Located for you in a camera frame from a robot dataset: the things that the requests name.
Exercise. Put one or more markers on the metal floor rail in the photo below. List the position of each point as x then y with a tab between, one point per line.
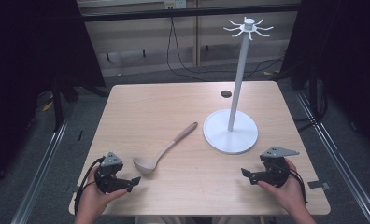
338	155
39	174

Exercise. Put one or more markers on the grey tape piece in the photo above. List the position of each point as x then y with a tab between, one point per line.
318	184

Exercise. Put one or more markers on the black horizontal beam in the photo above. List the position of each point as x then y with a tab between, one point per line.
189	12

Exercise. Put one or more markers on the white hook rack stand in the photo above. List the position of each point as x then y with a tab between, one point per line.
231	135

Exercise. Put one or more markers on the person's left hand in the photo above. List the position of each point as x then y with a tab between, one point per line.
91	199

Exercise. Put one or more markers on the person's right hand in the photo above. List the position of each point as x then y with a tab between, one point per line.
290	193

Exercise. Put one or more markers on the white wall outlet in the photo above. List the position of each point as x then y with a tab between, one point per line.
175	3

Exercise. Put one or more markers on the beige ladle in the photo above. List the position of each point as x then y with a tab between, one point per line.
164	151

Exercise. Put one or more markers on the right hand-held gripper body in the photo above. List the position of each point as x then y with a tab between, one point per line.
275	174

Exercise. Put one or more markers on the black curtain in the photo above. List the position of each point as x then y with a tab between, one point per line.
33	62
345	62

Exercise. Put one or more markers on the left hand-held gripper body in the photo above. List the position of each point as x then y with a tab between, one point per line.
106	182

